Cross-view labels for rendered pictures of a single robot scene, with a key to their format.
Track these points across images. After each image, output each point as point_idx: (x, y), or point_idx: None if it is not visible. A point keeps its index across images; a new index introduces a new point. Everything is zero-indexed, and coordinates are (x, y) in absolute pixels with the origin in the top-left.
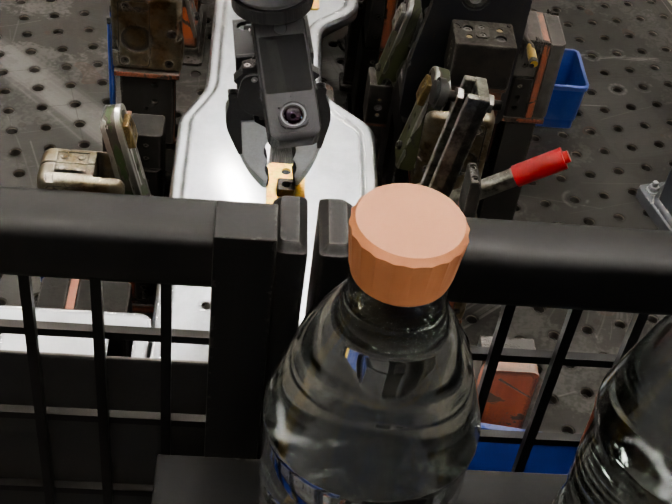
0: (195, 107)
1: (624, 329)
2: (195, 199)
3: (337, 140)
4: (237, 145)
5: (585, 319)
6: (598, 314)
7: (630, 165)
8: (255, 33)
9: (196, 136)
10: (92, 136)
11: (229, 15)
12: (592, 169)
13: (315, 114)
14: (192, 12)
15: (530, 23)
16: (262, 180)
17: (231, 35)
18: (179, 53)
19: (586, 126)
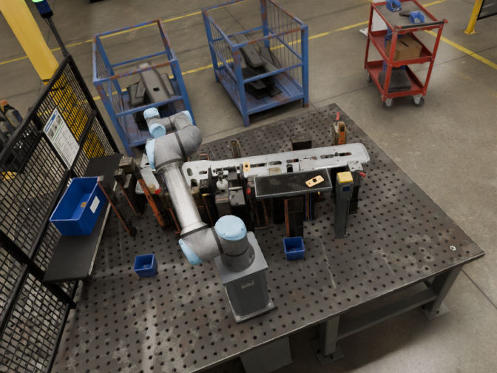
0: (207, 160)
1: (209, 269)
2: (35, 106)
3: (198, 180)
4: None
5: (212, 261)
6: (214, 264)
7: (274, 275)
8: None
9: (197, 162)
10: None
11: (238, 159)
12: (269, 265)
13: (145, 151)
14: (234, 153)
15: (222, 196)
16: None
17: (231, 160)
18: (233, 158)
19: (289, 264)
